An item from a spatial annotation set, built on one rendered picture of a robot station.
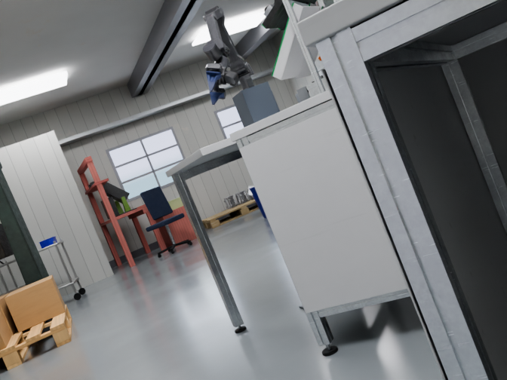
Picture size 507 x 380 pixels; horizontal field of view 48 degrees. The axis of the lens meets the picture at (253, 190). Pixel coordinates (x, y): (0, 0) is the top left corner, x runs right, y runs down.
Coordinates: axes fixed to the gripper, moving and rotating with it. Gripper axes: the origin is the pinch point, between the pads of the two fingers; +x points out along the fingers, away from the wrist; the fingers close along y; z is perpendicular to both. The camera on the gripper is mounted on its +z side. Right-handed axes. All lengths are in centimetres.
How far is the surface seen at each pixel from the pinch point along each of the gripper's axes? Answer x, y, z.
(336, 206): 51, -8, 53
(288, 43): -8.3, -21.2, 29.1
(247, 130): 29.8, -16.4, 19.9
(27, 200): -199, 524, -381
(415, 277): 116, -109, 61
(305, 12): -16.4, -29.2, 34.3
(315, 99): 25, -31, 43
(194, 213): 22, 66, -13
